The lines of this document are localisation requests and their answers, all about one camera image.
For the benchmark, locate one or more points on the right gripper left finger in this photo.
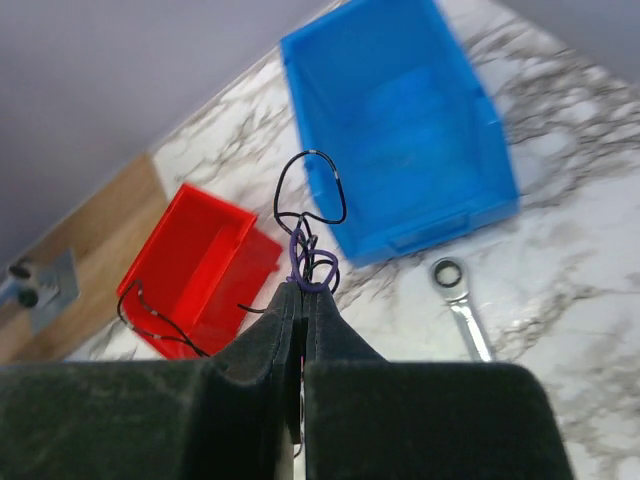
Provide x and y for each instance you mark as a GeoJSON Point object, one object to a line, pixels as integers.
{"type": "Point", "coordinates": [231, 416]}

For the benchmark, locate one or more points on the silver ratchet wrench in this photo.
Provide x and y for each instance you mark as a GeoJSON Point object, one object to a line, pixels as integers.
{"type": "Point", "coordinates": [450, 279]}

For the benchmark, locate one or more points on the right blue plastic bin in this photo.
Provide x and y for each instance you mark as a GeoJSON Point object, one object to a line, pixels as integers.
{"type": "Point", "coordinates": [405, 149]}

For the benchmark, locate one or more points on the red plastic bin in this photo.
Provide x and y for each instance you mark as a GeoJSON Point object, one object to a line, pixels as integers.
{"type": "Point", "coordinates": [188, 289]}

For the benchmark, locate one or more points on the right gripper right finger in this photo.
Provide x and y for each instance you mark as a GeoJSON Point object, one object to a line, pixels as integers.
{"type": "Point", "coordinates": [370, 418]}

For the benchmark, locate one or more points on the grey metal stand bracket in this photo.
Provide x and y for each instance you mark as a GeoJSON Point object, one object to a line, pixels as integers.
{"type": "Point", "coordinates": [43, 290]}

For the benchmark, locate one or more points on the wooden board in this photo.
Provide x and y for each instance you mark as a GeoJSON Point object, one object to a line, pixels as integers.
{"type": "Point", "coordinates": [105, 235]}

